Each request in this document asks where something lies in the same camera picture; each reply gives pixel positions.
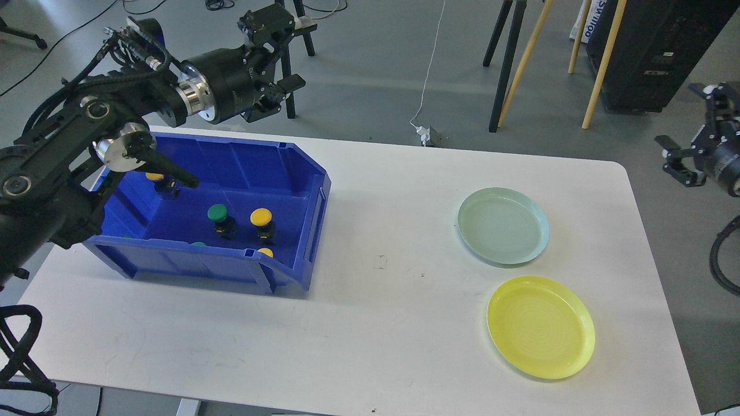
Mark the yellow push button front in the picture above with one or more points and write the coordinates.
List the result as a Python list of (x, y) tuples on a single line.
[(266, 251)]

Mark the white power adapter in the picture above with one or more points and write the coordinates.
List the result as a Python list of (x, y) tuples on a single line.
[(428, 136)]

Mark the yellow plate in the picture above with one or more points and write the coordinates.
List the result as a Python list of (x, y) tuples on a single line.
[(541, 327)]

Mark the light green plate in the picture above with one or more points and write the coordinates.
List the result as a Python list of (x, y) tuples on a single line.
[(503, 227)]

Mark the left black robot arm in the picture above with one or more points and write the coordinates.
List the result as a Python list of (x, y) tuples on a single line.
[(79, 143)]

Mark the yellow push button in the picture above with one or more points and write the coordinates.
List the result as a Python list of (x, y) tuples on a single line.
[(165, 186), (266, 251), (262, 220)]

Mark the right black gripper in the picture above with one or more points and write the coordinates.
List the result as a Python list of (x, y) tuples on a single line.
[(715, 156)]

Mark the yellow push button back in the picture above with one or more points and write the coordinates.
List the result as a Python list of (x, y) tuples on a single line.
[(165, 186)]

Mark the black cabinet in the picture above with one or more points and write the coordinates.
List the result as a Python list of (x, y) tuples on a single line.
[(657, 46)]

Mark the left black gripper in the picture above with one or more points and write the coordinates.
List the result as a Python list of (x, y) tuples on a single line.
[(225, 83)]

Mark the blue plastic bin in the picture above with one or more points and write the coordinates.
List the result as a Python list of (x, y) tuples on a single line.
[(243, 174)]

